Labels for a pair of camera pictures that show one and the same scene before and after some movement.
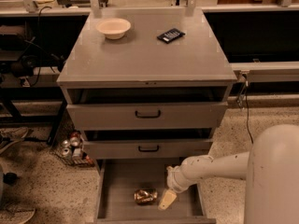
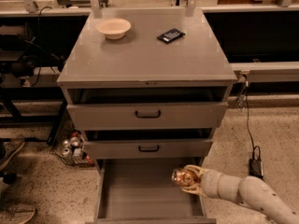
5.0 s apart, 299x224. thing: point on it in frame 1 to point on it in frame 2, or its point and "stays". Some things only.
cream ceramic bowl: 113,28 stays
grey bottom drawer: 119,180 stays
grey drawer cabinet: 147,88 stays
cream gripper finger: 167,199 to 195,189
